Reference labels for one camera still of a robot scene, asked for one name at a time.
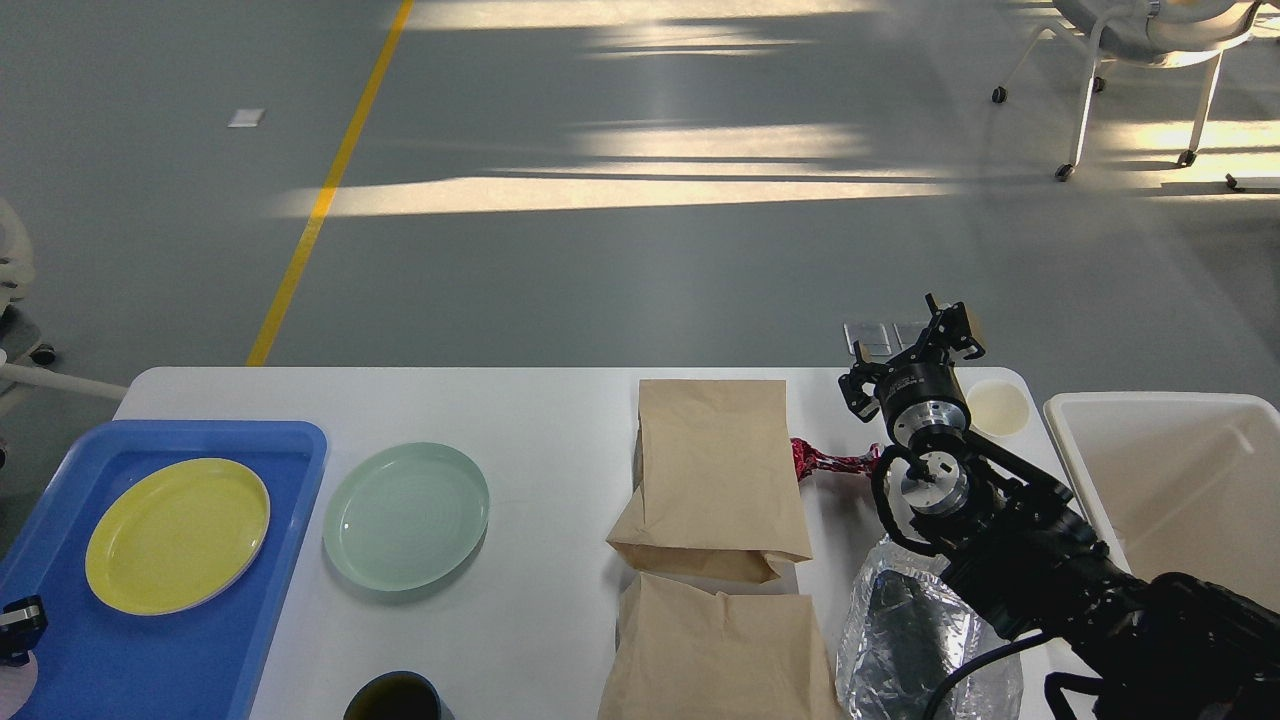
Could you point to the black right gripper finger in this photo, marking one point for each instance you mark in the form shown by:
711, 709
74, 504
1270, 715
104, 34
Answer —
859, 385
951, 333

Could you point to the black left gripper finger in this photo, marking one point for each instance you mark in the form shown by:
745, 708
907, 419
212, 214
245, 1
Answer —
23, 622

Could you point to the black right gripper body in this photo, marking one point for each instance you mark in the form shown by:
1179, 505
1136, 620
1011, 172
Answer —
919, 401

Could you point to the dark green mug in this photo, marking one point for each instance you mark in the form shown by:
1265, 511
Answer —
398, 695

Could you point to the pink mug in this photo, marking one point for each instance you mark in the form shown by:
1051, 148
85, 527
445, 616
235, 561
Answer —
18, 683

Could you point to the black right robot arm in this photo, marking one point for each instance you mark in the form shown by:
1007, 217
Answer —
1032, 567

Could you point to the metal floor socket plates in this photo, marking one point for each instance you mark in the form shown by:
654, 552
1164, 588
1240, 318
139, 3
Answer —
882, 339

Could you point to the red candy wrapper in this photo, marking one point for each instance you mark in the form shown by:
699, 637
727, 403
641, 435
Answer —
808, 460

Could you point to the upper brown paper bag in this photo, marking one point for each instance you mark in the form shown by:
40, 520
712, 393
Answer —
716, 493

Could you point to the brown paper bag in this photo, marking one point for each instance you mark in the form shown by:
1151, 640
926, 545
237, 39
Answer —
716, 493
686, 653

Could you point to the yellow plate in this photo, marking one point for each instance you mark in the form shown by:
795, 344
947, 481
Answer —
178, 537

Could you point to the blue plastic tray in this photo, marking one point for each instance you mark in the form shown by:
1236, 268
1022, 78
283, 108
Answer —
94, 662

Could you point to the white chair at left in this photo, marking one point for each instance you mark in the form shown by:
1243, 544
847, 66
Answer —
27, 357

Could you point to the white plastic bin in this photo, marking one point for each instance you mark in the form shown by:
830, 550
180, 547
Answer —
1178, 481

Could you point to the lower brown paper bag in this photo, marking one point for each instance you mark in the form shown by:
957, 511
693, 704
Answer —
686, 653

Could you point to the white chair on casters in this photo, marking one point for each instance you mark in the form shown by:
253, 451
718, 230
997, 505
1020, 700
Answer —
1147, 34

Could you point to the pale green plate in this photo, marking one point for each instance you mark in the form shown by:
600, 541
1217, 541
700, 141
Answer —
406, 517

